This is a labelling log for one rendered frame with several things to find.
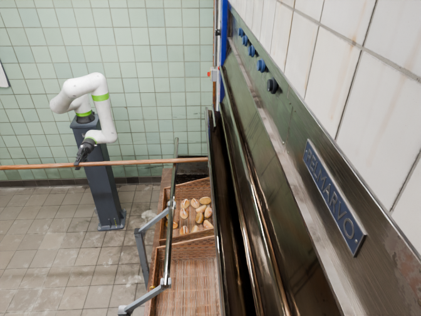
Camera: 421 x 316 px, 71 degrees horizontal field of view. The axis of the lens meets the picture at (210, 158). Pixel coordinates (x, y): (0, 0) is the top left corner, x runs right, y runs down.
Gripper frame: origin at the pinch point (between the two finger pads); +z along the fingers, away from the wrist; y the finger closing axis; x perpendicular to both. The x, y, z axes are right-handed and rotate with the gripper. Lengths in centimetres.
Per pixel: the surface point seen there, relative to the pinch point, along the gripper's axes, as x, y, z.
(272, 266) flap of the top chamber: -98, -57, 119
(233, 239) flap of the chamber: -94, -24, 84
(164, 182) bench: -48, 60, -50
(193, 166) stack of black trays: -75, 40, -48
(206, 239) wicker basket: -85, 38, 35
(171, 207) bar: -65, 0, 42
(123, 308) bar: -44, 22, 86
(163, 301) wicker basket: -58, 58, 64
